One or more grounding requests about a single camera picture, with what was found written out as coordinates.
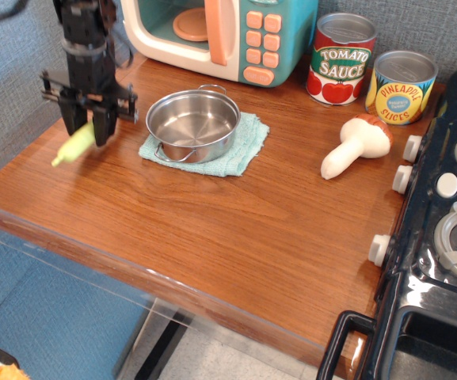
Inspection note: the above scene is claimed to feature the teal folded cloth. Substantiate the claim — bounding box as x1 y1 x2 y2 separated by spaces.
139 112 270 177

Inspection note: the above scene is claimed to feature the stainless steel pot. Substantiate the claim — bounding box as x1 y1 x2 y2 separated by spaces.
146 85 242 164

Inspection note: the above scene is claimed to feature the spoon with yellow-green handle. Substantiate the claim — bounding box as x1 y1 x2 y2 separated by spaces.
51 121 95 167

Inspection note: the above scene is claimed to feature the tomato sauce can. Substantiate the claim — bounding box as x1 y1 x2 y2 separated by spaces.
307 13 377 105

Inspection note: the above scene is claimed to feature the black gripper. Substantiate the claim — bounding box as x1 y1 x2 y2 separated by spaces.
40 37 139 146

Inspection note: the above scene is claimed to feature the plush mushroom toy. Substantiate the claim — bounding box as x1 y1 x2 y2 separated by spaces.
321 113 394 180

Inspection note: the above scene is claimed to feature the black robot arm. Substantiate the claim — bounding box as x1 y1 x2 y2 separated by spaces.
40 1 138 146

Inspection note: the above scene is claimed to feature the pineapple slices can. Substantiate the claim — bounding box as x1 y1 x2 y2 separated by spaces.
365 50 438 125

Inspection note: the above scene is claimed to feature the black toy stove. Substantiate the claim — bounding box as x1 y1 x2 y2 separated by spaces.
317 71 457 379

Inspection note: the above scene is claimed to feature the toy microwave teal and peach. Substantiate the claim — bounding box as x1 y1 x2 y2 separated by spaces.
121 0 318 88

